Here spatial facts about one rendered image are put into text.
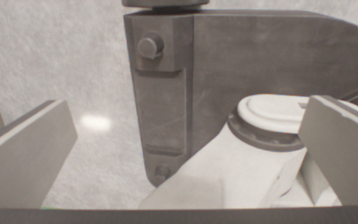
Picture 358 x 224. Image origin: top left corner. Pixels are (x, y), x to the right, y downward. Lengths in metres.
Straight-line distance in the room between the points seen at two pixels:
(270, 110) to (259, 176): 0.11
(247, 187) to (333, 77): 0.32
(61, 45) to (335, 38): 0.77
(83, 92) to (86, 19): 0.27
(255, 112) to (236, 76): 0.14
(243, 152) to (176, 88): 0.22
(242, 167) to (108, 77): 0.58
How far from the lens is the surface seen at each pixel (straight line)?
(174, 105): 0.50
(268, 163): 0.33
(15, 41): 0.97
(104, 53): 0.74
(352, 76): 0.54
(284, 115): 0.36
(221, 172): 0.30
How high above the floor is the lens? 0.61
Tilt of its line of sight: 57 degrees down
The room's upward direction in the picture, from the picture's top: 158 degrees counter-clockwise
